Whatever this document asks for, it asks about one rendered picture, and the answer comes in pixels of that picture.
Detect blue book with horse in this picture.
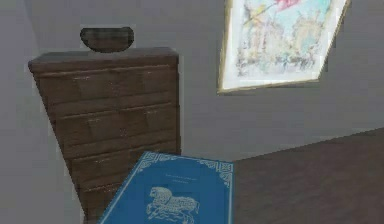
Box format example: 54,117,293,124
96,150,235,224

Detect brown wooden chest of drawers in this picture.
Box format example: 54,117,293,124
27,46,182,223

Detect gold framed pale painting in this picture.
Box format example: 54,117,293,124
216,0,352,95

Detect dark round bowl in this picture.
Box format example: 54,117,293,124
79,26,135,54

